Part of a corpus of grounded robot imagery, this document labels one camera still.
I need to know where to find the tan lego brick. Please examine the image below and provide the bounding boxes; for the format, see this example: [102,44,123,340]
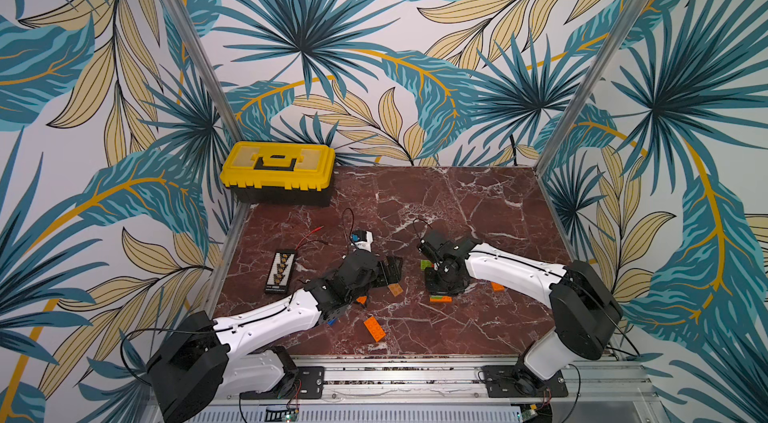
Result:
[388,283,404,297]

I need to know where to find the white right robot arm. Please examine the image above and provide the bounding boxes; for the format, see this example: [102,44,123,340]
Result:
[418,230,623,394]

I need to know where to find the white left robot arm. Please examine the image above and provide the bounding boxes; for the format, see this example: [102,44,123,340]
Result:
[146,249,403,422]

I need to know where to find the orange lego brick front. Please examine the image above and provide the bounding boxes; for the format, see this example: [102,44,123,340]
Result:
[363,316,386,342]

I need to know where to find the yellow black toolbox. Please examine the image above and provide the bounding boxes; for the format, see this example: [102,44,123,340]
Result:
[220,142,336,207]

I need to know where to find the red black wires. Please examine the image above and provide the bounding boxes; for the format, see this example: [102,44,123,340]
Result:
[292,224,328,253]

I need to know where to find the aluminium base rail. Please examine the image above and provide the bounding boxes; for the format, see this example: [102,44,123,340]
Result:
[193,356,669,422]

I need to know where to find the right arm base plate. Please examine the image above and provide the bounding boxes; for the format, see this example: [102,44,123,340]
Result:
[479,365,569,399]

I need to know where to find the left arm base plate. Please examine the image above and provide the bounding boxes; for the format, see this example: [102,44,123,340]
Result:
[240,366,325,401]

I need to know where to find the aluminium corner post left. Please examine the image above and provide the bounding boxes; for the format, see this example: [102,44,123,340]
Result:
[162,0,244,142]

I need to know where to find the aluminium corner post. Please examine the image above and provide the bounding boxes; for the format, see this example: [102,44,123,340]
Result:
[535,0,649,178]
[162,0,244,142]

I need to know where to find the aluminium corner post right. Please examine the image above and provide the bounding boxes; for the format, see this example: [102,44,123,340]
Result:
[535,0,649,178]

